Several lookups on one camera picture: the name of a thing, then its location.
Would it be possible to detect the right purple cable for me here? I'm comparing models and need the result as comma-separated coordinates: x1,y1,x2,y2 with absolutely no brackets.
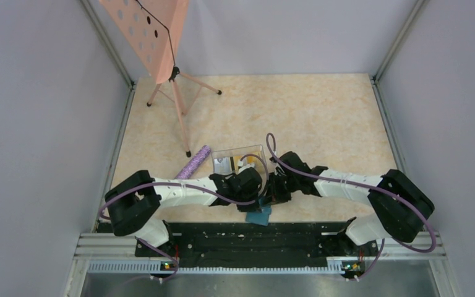
265,132,437,283

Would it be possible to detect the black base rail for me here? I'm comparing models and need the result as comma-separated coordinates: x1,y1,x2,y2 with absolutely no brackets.
122,222,384,269

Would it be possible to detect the pink music stand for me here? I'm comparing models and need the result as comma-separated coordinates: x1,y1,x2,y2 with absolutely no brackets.
100,0,222,158

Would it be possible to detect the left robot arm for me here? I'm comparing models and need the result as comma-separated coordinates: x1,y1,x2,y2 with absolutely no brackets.
100,168,263,256

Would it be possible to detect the purple glitter microphone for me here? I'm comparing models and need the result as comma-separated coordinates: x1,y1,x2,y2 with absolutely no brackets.
175,145,212,179

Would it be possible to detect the silver credit card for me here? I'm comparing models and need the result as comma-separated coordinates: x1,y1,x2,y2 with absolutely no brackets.
213,157,234,174

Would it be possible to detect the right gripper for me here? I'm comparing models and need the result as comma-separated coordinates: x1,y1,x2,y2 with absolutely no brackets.
263,171,299,206

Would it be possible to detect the clear plastic card box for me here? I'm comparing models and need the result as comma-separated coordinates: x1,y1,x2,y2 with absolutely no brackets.
211,145,266,174

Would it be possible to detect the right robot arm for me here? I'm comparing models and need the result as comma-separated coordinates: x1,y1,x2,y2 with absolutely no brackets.
266,151,435,255

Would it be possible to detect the blue leather card holder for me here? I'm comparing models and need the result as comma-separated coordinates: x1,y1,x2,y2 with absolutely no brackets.
245,196,272,226

